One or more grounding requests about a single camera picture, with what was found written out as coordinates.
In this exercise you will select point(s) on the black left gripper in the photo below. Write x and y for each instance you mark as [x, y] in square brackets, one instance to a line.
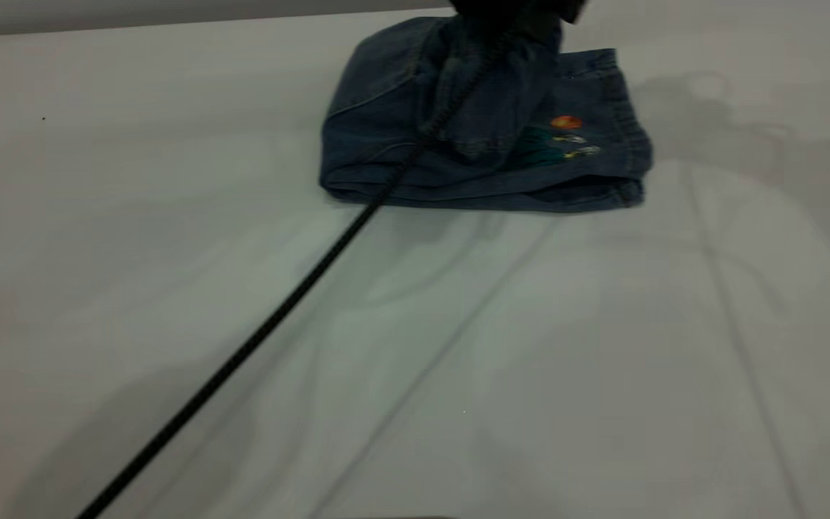
[516, 9]

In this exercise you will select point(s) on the blue denim jeans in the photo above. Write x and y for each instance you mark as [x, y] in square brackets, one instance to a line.
[386, 144]

